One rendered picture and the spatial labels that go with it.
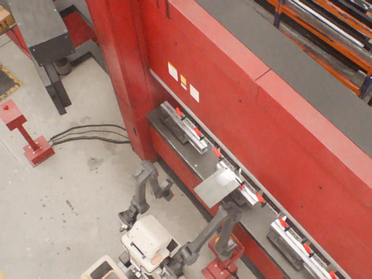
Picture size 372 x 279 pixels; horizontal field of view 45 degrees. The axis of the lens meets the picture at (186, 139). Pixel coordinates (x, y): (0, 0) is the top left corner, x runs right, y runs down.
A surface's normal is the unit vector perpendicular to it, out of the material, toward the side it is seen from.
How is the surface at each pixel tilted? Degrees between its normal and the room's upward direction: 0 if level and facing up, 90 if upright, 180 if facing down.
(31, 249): 0
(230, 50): 0
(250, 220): 0
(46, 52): 90
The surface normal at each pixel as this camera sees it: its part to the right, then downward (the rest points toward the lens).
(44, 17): -0.04, -0.46
